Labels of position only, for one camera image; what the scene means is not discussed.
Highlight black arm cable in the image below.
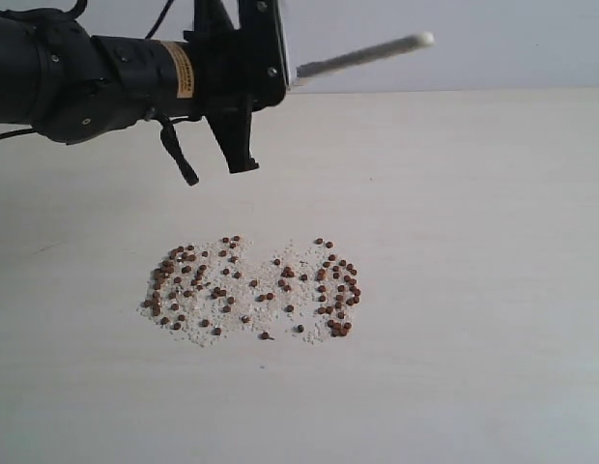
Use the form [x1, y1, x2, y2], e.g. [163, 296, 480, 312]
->
[0, 0, 200, 188]

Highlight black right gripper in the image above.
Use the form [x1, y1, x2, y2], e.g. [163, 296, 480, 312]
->
[184, 1, 286, 174]

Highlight wooden paint brush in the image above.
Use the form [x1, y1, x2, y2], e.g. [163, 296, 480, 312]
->
[290, 32, 435, 87]

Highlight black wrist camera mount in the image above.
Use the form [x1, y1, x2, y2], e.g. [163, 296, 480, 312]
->
[238, 0, 290, 99]

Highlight brown beads and crumbs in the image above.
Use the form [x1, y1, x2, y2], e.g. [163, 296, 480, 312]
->
[138, 235, 362, 347]

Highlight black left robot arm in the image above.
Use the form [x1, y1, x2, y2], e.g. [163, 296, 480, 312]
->
[0, 1, 196, 145]

